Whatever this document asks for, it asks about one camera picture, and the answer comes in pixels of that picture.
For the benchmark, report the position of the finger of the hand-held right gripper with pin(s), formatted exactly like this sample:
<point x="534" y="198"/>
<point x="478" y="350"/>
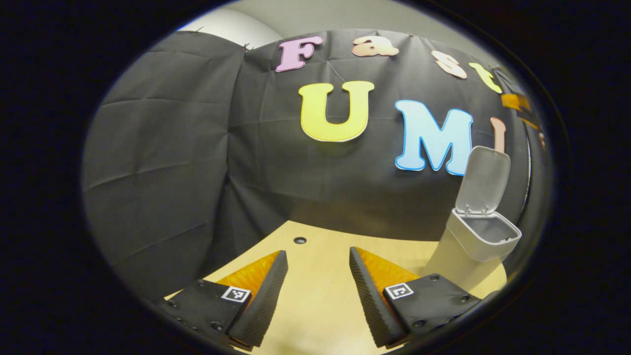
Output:
<point x="530" y="123"/>
<point x="515" y="102"/>

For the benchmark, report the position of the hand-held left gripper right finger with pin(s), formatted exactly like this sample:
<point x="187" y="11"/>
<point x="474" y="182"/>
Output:
<point x="374" y="305"/>

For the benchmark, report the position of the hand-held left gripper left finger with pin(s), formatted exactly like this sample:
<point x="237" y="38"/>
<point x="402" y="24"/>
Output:
<point x="263" y="305"/>

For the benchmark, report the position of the white desktop garbage bin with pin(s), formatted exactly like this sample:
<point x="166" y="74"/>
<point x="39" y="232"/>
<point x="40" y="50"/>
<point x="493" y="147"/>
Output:
<point x="458" y="256"/>

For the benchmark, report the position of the light wooden desktop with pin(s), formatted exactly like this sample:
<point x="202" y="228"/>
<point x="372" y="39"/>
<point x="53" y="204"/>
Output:
<point x="320" y="296"/>

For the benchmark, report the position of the black backdrop cloth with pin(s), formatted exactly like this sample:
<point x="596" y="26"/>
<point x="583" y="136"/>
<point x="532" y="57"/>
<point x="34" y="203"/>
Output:
<point x="296" y="187"/>

